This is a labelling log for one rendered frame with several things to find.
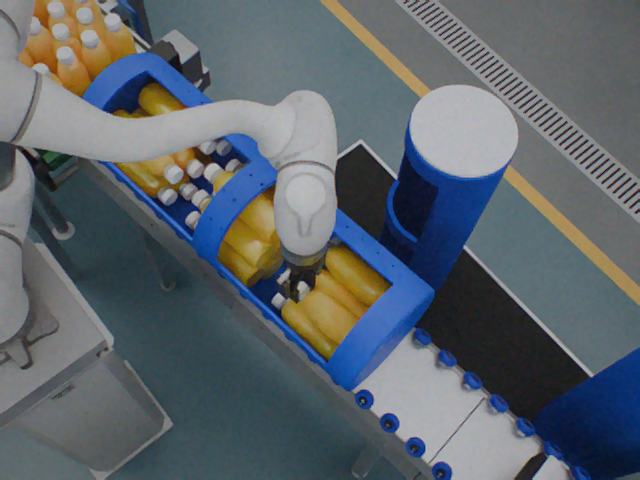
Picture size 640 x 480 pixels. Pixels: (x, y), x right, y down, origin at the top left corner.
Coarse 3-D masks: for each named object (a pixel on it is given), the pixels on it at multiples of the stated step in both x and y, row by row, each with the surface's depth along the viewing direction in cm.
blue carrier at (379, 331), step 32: (128, 64) 161; (160, 64) 165; (96, 96) 159; (128, 96) 172; (192, 96) 161; (224, 160) 179; (256, 160) 154; (224, 192) 149; (256, 192) 149; (224, 224) 149; (352, 224) 152; (384, 256) 148; (256, 288) 166; (416, 288) 144; (384, 320) 139; (416, 320) 158; (352, 352) 140; (384, 352) 152; (352, 384) 145
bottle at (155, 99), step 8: (144, 88) 168; (152, 88) 168; (160, 88) 168; (144, 96) 167; (152, 96) 167; (160, 96) 167; (168, 96) 167; (144, 104) 168; (152, 104) 167; (160, 104) 166; (168, 104) 166; (176, 104) 166; (152, 112) 168; (160, 112) 166; (168, 112) 165; (200, 144) 165
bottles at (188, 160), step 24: (120, 168) 169; (192, 168) 168; (144, 192) 168; (168, 192) 167; (192, 192) 174; (192, 216) 164; (336, 240) 162; (240, 264) 158; (264, 264) 161; (336, 288) 155; (288, 312) 155; (360, 312) 153; (312, 336) 153
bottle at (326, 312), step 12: (300, 300) 152; (312, 300) 149; (324, 300) 149; (336, 300) 150; (312, 312) 149; (324, 312) 148; (336, 312) 148; (348, 312) 149; (324, 324) 148; (336, 324) 147; (348, 324) 147; (336, 336) 147
